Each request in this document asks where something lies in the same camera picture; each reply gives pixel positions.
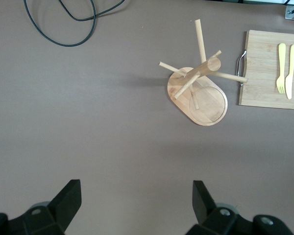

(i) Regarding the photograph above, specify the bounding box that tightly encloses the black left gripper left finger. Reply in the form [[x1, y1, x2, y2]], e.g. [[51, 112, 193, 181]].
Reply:
[[0, 179, 82, 235]]

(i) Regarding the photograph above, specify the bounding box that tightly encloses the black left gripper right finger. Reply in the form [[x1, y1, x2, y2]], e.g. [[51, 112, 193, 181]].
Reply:
[[186, 180, 294, 235]]

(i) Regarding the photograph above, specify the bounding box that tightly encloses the wooden cup rack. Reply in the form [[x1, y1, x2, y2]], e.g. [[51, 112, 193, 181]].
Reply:
[[158, 19, 249, 127]]

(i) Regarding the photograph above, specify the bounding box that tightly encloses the bamboo cutting board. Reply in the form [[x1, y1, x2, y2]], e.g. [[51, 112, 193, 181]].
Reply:
[[235, 29, 294, 111]]

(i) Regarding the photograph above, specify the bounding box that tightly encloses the yellow plastic knife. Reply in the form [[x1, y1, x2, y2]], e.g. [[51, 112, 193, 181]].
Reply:
[[285, 44, 294, 100]]

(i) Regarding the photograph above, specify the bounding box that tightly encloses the yellow plastic fork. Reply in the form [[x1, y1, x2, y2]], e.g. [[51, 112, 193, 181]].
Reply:
[[276, 43, 287, 94]]

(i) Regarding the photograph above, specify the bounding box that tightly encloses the black cable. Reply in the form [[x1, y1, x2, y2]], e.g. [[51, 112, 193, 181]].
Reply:
[[58, 0, 126, 22], [23, 0, 97, 47]]

